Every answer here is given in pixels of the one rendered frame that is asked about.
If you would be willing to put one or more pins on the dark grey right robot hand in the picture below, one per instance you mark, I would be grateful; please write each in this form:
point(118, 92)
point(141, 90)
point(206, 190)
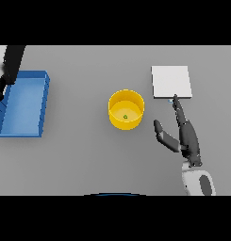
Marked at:
point(189, 139)

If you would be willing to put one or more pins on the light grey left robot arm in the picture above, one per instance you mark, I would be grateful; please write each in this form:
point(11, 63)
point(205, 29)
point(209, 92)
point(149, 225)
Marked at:
point(13, 62)

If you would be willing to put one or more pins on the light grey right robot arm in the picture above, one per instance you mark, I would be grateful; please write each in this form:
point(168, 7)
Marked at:
point(192, 182)

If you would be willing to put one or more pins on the yellow bowl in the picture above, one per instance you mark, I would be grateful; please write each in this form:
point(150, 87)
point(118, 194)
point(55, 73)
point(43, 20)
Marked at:
point(132, 124)

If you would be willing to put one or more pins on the pale square measuring scale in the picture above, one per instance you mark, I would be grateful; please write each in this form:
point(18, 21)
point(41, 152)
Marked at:
point(171, 81)

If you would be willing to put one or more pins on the green nut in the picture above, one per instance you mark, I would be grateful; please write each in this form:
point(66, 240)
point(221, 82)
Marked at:
point(125, 117)

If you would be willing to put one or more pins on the blue tray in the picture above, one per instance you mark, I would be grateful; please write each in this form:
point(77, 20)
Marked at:
point(24, 106)

